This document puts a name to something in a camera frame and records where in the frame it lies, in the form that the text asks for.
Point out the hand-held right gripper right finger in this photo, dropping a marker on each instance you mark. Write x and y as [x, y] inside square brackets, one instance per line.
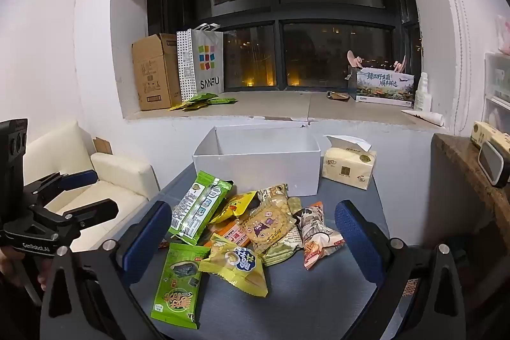
[358, 240]

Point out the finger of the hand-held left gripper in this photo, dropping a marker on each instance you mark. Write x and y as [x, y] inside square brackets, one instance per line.
[79, 177]
[91, 210]

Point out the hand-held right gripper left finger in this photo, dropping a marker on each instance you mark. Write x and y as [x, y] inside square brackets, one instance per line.
[146, 234]

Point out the green-cream striped snack packet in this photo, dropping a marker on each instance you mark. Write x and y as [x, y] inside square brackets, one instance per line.
[285, 248]

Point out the yellow snack packet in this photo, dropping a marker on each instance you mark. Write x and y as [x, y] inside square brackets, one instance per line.
[235, 206]

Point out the clear cookie packet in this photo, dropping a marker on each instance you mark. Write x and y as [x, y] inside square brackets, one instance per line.
[267, 224]

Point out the white box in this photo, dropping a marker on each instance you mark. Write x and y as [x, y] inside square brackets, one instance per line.
[255, 149]

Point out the person's left hand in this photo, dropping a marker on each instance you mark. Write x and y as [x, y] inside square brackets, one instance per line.
[10, 266]

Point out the cream armchair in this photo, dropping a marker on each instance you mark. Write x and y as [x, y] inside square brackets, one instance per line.
[115, 176]

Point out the flat cardboard piece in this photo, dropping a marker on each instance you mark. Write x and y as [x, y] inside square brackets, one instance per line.
[102, 145]

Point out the brown-white snack packet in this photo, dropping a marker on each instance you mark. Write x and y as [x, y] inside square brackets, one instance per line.
[318, 236]

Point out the long green snack packet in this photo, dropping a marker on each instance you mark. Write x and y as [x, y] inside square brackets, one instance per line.
[197, 208]

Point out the green seaweed snack packet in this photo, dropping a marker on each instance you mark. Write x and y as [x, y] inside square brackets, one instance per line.
[179, 284]

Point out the yellow tissue pack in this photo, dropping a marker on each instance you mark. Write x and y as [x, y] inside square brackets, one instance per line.
[348, 168]

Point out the orange snack packet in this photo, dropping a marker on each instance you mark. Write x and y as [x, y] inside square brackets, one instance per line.
[227, 231]

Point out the yellow-green snack packet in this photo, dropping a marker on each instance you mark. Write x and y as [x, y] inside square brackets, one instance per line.
[235, 264]

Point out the beige snack packet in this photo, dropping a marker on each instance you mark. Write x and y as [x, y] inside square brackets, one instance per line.
[273, 194]

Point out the brown wooden cabinet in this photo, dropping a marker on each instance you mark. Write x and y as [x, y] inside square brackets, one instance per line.
[466, 204]

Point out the brown cardboard box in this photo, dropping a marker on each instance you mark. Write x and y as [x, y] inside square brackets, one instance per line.
[153, 73]

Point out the white paper roll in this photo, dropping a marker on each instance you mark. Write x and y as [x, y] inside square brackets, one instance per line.
[424, 117]

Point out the pile of green sachets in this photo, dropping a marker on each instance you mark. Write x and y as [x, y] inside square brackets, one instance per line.
[203, 102]

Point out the brown wrapper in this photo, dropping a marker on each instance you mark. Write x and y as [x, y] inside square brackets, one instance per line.
[338, 96]

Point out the grey rounded device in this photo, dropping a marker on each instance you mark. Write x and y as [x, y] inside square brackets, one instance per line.
[494, 162]

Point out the polka-dot paper bag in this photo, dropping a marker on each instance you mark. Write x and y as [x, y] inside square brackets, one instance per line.
[184, 61]

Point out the blue-green printed box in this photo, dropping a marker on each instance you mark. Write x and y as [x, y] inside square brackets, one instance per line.
[382, 85]

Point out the white plastic bottle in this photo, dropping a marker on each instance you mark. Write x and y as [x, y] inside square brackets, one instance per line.
[422, 95]

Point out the white shopping bag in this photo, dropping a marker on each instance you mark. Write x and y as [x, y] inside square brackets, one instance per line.
[207, 61]

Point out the clear plastic drawer unit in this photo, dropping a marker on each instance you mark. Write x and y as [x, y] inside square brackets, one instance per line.
[498, 93]

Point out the dark glass window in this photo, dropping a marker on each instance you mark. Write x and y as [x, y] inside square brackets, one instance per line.
[326, 5]

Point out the pink packaged goods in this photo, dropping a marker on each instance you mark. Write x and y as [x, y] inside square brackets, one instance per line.
[504, 33]

